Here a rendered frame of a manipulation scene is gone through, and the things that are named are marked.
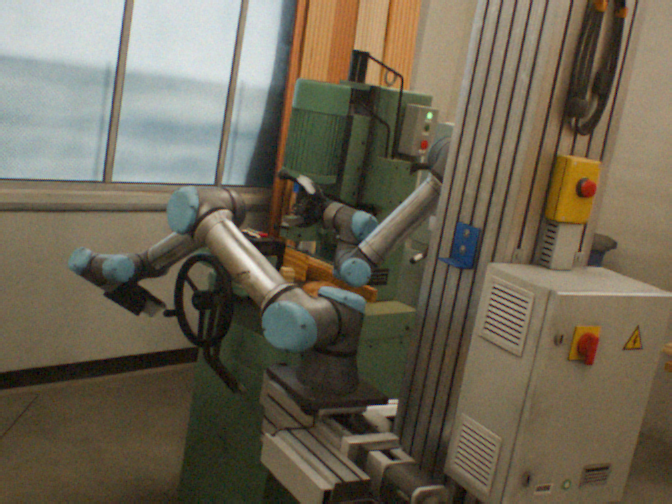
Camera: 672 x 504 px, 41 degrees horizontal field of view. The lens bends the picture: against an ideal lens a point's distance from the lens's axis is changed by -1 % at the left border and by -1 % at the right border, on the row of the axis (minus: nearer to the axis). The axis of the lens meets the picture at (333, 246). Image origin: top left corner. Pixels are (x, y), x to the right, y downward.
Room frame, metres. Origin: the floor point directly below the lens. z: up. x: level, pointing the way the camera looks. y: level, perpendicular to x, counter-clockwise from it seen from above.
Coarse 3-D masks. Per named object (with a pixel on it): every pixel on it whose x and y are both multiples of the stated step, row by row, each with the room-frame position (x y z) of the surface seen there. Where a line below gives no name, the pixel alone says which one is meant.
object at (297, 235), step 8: (288, 216) 2.81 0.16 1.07; (312, 224) 2.81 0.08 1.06; (320, 224) 2.84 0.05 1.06; (288, 232) 2.79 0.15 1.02; (296, 232) 2.77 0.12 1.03; (304, 232) 2.79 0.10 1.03; (312, 232) 2.82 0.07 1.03; (296, 240) 2.77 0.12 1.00; (304, 240) 2.80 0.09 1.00; (312, 240) 2.82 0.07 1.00
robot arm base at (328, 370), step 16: (320, 352) 2.00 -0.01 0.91; (336, 352) 1.99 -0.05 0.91; (352, 352) 2.01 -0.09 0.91; (304, 368) 2.01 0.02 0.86; (320, 368) 1.99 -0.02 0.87; (336, 368) 1.99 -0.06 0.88; (352, 368) 2.01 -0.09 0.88; (304, 384) 2.00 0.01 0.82; (320, 384) 1.98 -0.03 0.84; (336, 384) 1.98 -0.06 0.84; (352, 384) 2.00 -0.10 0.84
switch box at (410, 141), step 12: (408, 108) 2.93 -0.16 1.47; (420, 108) 2.90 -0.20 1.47; (432, 108) 2.94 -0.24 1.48; (408, 120) 2.92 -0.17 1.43; (420, 120) 2.90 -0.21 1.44; (432, 120) 2.94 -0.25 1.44; (408, 132) 2.91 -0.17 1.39; (420, 132) 2.91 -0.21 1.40; (432, 132) 2.95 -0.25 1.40; (408, 144) 2.91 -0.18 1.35; (420, 144) 2.92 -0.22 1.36
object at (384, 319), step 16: (208, 288) 2.86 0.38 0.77; (240, 304) 2.73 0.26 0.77; (256, 304) 2.68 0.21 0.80; (368, 304) 2.91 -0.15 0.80; (384, 304) 2.95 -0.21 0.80; (400, 304) 2.99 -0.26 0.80; (240, 320) 2.72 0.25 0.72; (256, 320) 2.67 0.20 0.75; (368, 320) 2.78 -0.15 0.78; (384, 320) 2.84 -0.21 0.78; (400, 320) 2.89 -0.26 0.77; (368, 336) 2.79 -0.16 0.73; (384, 336) 2.85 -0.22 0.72
